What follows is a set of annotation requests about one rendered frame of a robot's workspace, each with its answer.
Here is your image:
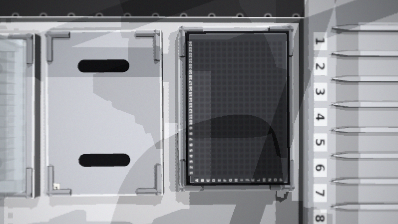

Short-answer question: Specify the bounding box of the dark grey perforated base plate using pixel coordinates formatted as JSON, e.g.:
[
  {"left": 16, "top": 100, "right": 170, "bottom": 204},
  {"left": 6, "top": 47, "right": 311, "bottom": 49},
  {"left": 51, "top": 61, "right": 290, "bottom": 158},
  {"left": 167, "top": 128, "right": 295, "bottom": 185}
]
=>
[{"left": 0, "top": 0, "right": 304, "bottom": 17}]

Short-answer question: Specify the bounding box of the dark grey well plate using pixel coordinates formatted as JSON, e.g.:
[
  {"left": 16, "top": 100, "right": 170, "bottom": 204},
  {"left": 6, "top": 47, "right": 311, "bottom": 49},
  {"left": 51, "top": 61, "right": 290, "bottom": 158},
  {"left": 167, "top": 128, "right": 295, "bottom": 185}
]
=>
[{"left": 185, "top": 31, "right": 290, "bottom": 186}]

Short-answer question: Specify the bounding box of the white deep-well block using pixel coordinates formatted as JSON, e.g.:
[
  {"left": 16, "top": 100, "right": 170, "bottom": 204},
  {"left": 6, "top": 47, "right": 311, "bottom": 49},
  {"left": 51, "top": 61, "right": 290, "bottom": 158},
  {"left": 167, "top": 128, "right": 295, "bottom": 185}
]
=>
[{"left": 0, "top": 34, "right": 27, "bottom": 200}]

